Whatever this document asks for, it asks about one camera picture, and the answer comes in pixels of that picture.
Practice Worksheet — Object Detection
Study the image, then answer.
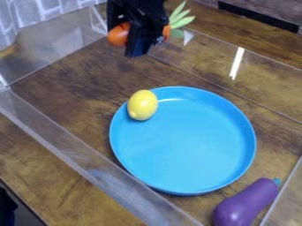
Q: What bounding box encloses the yellow toy lemon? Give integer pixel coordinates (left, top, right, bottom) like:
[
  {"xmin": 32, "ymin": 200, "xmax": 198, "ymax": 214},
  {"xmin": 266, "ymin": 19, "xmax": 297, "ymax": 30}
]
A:
[{"xmin": 127, "ymin": 90, "xmax": 158, "ymax": 121}]

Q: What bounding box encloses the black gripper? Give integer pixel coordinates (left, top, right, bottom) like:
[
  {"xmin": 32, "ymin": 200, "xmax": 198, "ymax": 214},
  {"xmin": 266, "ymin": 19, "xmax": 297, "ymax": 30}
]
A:
[{"xmin": 106, "ymin": 0, "xmax": 169, "ymax": 57}]

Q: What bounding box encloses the clear acrylic enclosure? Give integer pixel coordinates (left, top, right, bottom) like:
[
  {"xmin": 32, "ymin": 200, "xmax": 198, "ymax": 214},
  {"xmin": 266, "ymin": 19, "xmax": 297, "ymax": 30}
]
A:
[{"xmin": 0, "ymin": 0, "xmax": 302, "ymax": 226}]

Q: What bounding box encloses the purple toy eggplant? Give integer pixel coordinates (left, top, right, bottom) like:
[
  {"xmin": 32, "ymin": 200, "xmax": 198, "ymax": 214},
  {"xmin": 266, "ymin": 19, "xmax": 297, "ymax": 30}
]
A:
[{"xmin": 213, "ymin": 177, "xmax": 281, "ymax": 226}]

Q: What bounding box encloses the blue round plate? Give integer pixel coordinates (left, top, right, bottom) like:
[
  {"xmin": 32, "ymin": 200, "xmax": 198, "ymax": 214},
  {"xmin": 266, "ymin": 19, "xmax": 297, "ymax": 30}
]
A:
[{"xmin": 109, "ymin": 87, "xmax": 257, "ymax": 195}]

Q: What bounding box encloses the orange toy carrot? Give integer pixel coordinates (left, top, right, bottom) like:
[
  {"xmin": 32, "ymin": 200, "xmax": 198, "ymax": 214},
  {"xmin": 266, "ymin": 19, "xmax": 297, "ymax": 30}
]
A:
[{"xmin": 107, "ymin": 2, "xmax": 197, "ymax": 47}]

